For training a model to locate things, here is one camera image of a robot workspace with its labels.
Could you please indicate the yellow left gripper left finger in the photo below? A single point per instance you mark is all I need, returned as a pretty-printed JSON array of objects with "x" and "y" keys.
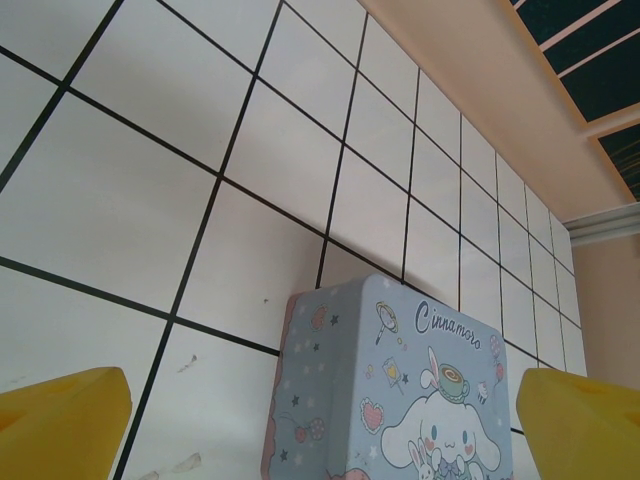
[{"x": 60, "y": 425}]

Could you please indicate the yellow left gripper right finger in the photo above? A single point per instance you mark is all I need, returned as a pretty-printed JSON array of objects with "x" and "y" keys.
[{"x": 585, "y": 430}]

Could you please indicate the blue cartoon tin box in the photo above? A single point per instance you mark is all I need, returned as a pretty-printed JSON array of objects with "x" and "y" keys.
[{"x": 400, "y": 400}]

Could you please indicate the aluminium frame post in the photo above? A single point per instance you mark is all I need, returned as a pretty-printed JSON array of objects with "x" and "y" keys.
[{"x": 610, "y": 222}]

